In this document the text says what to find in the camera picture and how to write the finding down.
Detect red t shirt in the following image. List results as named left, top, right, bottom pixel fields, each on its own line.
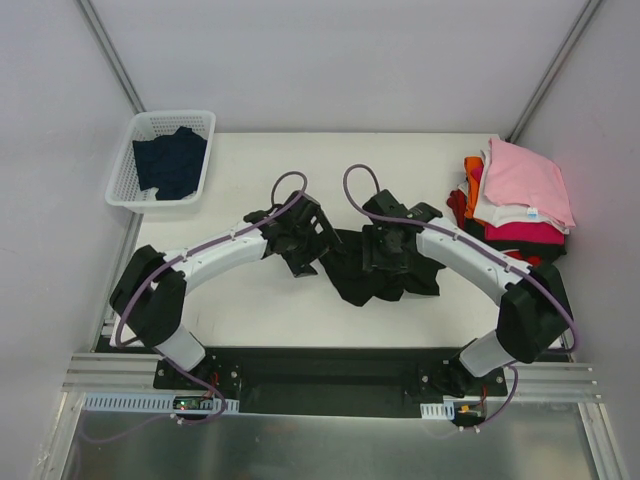
left=445, top=188, right=551, bottom=276

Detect white t shirt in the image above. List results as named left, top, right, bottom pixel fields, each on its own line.
left=456, top=147, right=575, bottom=235

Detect magenta t shirt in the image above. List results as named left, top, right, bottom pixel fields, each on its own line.
left=470, top=166, right=566, bottom=246

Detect white plastic laundry basket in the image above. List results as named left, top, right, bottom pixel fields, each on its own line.
left=105, top=109, right=216, bottom=216

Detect pink t shirt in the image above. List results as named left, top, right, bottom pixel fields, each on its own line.
left=484, top=138, right=576, bottom=229

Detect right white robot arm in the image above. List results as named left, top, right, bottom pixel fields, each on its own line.
left=362, top=190, right=573, bottom=398

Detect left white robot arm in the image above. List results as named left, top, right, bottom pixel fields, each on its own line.
left=109, top=191, right=343, bottom=389

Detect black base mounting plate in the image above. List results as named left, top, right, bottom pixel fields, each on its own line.
left=152, top=346, right=509, bottom=416

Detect navy blue t shirt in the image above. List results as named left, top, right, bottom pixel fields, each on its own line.
left=132, top=127, right=207, bottom=201

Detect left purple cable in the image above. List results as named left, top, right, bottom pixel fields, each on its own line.
left=79, top=170, right=308, bottom=443

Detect right white cable duct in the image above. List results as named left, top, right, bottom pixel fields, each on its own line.
left=420, top=401, right=455, bottom=421

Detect white cable duct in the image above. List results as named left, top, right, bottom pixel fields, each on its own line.
left=420, top=401, right=455, bottom=421
left=83, top=393, right=222, bottom=415

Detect aluminium frame rail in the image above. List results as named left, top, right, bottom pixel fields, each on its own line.
left=61, top=353, right=604, bottom=403

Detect left white cable duct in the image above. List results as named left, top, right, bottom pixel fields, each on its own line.
left=83, top=393, right=222, bottom=415

